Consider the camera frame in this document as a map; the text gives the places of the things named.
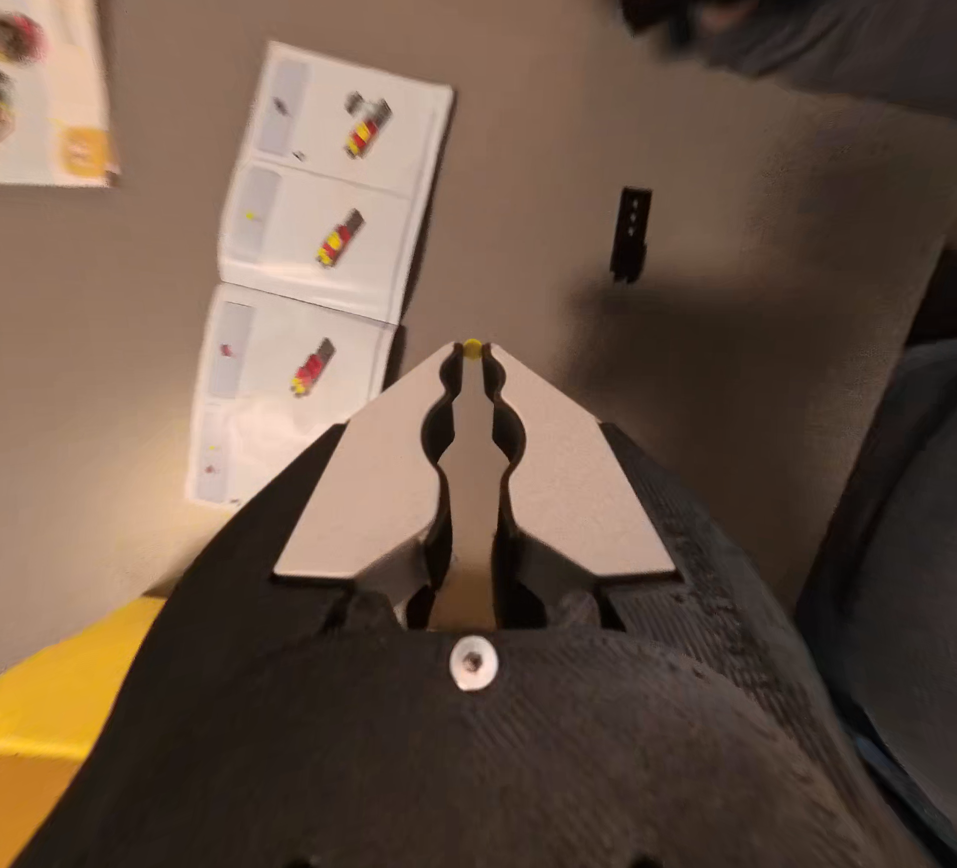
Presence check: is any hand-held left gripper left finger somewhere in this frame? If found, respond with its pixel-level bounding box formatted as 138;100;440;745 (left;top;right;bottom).
272;341;465;581

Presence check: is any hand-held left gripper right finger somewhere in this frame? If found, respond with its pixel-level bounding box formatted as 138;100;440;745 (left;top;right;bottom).
480;342;677;581

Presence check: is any black lego plate with holes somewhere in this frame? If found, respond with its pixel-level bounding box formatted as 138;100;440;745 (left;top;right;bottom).
609;186;653;285

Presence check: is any snake instruction booklet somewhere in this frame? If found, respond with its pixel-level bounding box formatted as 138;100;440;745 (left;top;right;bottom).
185;40;456;510

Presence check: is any yellow plastic bin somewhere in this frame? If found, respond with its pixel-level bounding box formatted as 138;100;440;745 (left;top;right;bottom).
0;595;169;868

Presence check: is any spider instruction booklet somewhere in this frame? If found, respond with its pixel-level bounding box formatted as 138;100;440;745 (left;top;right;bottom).
0;0;121;189

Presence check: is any person's grey clothing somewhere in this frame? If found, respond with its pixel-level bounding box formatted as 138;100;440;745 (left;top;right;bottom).
795;341;957;868

